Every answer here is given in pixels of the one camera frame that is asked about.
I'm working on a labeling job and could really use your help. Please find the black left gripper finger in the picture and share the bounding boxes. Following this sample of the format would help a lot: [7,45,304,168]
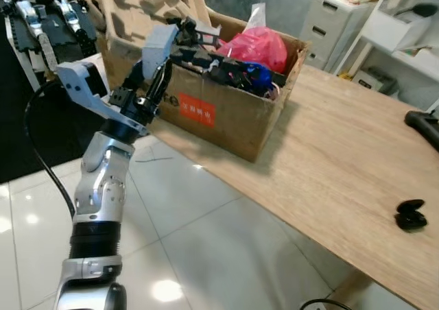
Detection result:
[130,59,154,95]
[154,59,175,110]

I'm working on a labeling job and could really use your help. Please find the large grey plastic plate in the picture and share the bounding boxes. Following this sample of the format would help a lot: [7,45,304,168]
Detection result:
[141,25,181,82]

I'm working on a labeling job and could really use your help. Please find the long black plastic part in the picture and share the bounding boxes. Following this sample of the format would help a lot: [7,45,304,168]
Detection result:
[171,18,259,91]

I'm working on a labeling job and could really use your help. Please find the cardboard rubbish box red label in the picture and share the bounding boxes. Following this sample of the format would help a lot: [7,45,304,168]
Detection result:
[102,8,310,164]

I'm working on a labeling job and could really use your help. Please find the brown moulded pulp tray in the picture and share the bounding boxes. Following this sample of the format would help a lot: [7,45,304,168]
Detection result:
[99,0,211,48]

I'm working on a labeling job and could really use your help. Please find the red plastic bag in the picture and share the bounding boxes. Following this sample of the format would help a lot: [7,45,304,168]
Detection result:
[217,27,289,75]

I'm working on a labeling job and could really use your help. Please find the black silver robot parts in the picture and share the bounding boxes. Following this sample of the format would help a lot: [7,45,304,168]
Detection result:
[0,0,101,93]

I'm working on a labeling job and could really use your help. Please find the clear plastic wrapper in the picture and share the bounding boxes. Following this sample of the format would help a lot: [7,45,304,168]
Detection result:
[248,2,268,30]

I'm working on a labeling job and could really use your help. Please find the white shelf unit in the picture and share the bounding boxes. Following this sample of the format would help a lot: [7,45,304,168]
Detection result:
[342,0,439,112]

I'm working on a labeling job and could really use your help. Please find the white drawer cabinet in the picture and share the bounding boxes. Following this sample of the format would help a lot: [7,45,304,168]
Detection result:
[299,0,375,71]

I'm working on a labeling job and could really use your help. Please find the black earbud case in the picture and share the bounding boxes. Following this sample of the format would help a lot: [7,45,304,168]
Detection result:
[394,198,428,231]

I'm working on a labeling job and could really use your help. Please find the light wooden table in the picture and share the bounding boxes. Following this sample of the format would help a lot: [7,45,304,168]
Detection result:
[134,63,439,310]

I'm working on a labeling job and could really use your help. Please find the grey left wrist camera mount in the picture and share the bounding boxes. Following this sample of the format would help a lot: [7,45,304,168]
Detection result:
[56,61,149,128]

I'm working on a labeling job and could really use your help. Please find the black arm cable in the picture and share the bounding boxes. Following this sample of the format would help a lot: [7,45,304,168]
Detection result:
[23,80,77,219]

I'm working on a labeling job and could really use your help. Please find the black handle object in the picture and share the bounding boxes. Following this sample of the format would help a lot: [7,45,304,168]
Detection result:
[404,109,439,150]

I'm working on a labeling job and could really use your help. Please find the black cable with blue plug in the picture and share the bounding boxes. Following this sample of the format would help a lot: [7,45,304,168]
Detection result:
[299,297,352,310]

